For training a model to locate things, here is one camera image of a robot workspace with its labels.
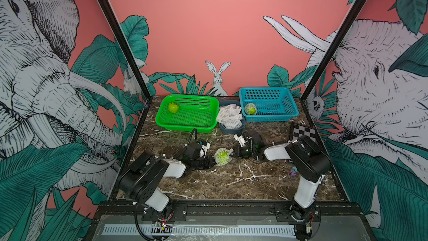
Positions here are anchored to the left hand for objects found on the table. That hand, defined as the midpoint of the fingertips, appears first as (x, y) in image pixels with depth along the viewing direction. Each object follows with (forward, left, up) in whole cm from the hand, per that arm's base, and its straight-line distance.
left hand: (218, 160), depth 89 cm
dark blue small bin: (+17, -10, +2) cm, 20 cm away
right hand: (+4, -5, +1) cm, 6 cm away
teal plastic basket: (+42, -41, -2) cm, 59 cm away
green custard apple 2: (+31, -24, +3) cm, 39 cm away
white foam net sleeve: (+34, -21, +5) cm, 40 cm away
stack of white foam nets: (+24, -8, +8) cm, 26 cm away
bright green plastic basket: (+35, +23, -1) cm, 42 cm away
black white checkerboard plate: (+18, -50, +1) cm, 53 cm away
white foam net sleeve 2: (+4, -6, +4) cm, 8 cm away
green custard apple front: (-1, -2, +6) cm, 6 cm away
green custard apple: (+36, +28, +4) cm, 46 cm away
